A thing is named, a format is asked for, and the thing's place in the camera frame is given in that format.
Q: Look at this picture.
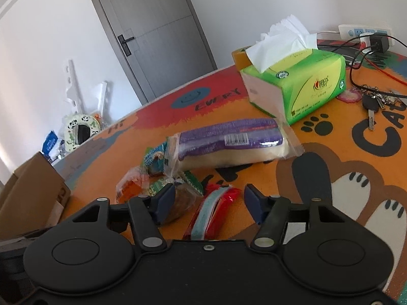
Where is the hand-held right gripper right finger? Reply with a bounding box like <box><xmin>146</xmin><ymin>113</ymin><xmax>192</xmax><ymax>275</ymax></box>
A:
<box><xmin>243</xmin><ymin>184</ymin><xmax>347</xmax><ymax>255</ymax></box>

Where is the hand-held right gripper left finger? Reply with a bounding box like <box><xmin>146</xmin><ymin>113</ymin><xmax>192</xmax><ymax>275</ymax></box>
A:
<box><xmin>62</xmin><ymin>182</ymin><xmax>177</xmax><ymax>255</ymax></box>

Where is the long brown cake packet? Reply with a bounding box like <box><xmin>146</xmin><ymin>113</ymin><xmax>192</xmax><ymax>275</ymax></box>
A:
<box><xmin>159</xmin><ymin>184</ymin><xmax>204</xmax><ymax>226</ymax></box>

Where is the green striped snack packet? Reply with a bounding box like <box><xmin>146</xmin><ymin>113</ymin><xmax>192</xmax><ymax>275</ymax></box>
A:
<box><xmin>149</xmin><ymin>172</ymin><xmax>204</xmax><ymax>197</ymax></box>

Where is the orange snack packet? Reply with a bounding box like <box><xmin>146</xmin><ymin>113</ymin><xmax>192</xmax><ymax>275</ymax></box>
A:
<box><xmin>116</xmin><ymin>167</ymin><xmax>150</xmax><ymax>204</ymax></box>

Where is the red snack packet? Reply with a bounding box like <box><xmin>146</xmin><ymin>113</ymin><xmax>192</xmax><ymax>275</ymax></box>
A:
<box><xmin>183</xmin><ymin>184</ymin><xmax>242</xmax><ymax>240</ymax></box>

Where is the blue green snack packet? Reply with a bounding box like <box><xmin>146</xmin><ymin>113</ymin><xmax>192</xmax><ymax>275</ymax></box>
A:
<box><xmin>142</xmin><ymin>143</ymin><xmax>169</xmax><ymax>175</ymax></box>

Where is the purple bread packet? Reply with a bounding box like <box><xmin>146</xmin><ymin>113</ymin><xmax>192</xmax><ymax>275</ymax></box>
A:
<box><xmin>167</xmin><ymin>118</ymin><xmax>305</xmax><ymax>175</ymax></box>

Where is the cardboard box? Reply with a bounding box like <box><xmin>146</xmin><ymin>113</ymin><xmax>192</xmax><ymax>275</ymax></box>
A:
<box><xmin>0</xmin><ymin>152</ymin><xmax>71</xmax><ymax>240</ymax></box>

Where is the panda print toilet seat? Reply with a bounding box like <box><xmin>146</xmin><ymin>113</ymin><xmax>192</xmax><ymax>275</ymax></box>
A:
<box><xmin>63</xmin><ymin>114</ymin><xmax>101</xmax><ymax>151</ymax></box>

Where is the short white plastic board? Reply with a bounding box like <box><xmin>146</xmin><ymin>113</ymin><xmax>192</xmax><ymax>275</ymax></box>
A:
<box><xmin>94</xmin><ymin>82</ymin><xmax>109</xmax><ymax>118</ymax></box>

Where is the blue plastic bag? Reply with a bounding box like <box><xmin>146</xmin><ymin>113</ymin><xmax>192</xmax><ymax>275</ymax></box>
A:
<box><xmin>43</xmin><ymin>131</ymin><xmax>59</xmax><ymax>153</ymax></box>

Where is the green tissue box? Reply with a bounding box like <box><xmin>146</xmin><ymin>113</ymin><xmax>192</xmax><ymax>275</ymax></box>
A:
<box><xmin>239</xmin><ymin>15</ymin><xmax>346</xmax><ymax>126</ymax></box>

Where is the yellow tape roll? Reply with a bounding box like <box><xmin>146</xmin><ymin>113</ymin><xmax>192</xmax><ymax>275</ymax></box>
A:
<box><xmin>231</xmin><ymin>46</ymin><xmax>255</xmax><ymax>70</ymax></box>

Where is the tall white plastic board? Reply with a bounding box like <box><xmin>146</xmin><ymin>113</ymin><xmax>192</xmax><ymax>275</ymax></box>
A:
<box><xmin>64</xmin><ymin>59</ymin><xmax>80</xmax><ymax>115</ymax></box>

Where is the bunch of keys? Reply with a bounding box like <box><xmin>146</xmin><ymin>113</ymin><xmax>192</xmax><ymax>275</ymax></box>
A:
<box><xmin>361</xmin><ymin>84</ymin><xmax>407</xmax><ymax>131</ymax></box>

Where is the grey door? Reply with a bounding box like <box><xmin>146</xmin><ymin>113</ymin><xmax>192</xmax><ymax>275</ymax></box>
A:
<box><xmin>83</xmin><ymin>0</ymin><xmax>218</xmax><ymax>105</ymax></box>

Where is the white power strip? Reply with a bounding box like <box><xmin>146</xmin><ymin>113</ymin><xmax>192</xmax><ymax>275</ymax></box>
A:
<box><xmin>338</xmin><ymin>24</ymin><xmax>393</xmax><ymax>40</ymax></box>

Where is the black charger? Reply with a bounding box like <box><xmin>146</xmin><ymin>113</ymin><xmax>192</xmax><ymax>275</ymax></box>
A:
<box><xmin>369</xmin><ymin>36</ymin><xmax>390</xmax><ymax>53</ymax></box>

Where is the pink keychain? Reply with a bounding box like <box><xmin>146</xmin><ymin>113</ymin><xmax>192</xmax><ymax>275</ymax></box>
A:
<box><xmin>340</xmin><ymin>89</ymin><xmax>361</xmax><ymax>103</ymax></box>

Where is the black cable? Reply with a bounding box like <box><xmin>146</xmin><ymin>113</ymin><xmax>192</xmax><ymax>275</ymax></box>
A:
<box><xmin>331</xmin><ymin>35</ymin><xmax>407</xmax><ymax>93</ymax></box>

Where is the black door handle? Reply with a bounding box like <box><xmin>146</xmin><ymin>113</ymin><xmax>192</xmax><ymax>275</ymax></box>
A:
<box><xmin>118</xmin><ymin>34</ymin><xmax>136</xmax><ymax>57</ymax></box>

